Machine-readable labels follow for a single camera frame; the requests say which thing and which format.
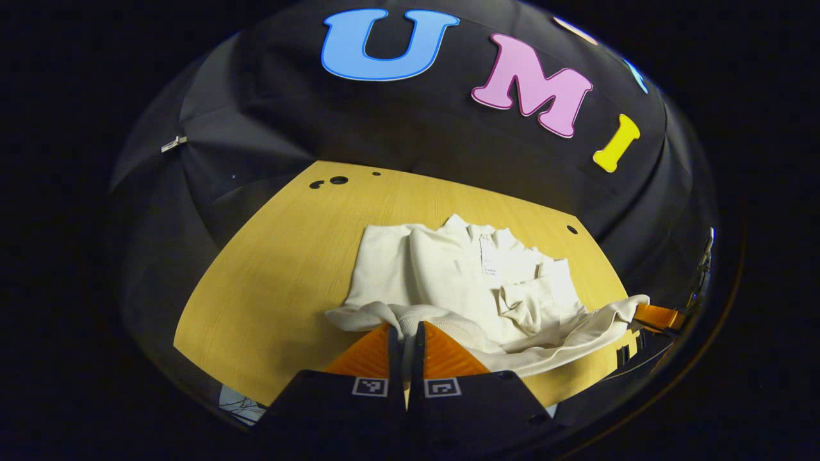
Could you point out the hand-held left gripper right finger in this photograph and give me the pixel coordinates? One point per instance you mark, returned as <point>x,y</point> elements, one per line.
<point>416,358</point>

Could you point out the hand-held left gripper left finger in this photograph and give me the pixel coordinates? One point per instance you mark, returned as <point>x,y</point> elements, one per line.
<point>394,358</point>

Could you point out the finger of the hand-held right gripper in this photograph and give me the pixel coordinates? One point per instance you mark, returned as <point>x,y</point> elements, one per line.
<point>656,316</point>

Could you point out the cream white sweatshirt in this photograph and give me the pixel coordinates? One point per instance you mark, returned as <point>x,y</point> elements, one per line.
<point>448,282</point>

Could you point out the black backdrop cloth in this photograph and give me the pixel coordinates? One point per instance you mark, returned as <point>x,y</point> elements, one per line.
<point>384,121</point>

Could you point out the silver metal clip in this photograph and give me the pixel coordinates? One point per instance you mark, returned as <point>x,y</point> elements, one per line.
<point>173,143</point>

